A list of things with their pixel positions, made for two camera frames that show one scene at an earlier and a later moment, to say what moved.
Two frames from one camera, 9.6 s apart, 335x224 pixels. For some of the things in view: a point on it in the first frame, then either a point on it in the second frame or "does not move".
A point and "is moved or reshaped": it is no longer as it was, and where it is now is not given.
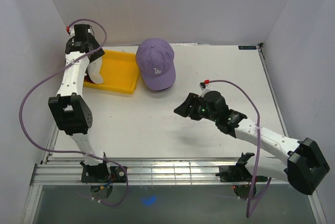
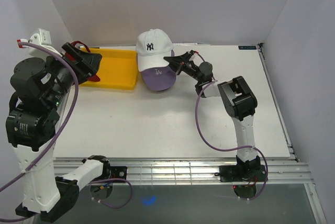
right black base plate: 232,173 does not move
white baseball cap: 93,70 is moved or reshaped
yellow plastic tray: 120,71 does not move
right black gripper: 183,109 → 178,64
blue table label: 246,47 does not move
